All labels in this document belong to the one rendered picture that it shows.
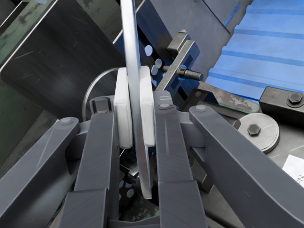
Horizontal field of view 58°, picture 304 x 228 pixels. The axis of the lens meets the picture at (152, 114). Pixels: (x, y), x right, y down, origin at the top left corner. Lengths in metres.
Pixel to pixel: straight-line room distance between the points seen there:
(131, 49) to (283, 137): 0.25
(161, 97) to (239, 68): 1.89
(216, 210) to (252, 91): 1.59
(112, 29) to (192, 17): 1.34
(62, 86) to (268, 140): 0.28
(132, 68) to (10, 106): 0.37
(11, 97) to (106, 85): 0.17
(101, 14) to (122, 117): 0.45
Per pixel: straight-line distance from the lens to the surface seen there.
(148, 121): 0.15
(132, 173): 0.54
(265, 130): 0.37
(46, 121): 0.52
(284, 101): 0.36
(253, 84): 1.93
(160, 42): 0.62
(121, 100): 0.15
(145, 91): 0.16
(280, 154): 0.37
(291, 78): 1.92
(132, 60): 0.18
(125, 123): 0.15
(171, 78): 0.58
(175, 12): 1.74
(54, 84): 0.39
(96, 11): 0.58
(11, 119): 0.53
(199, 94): 0.45
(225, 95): 0.82
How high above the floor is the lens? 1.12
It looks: 40 degrees down
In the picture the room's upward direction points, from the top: 111 degrees clockwise
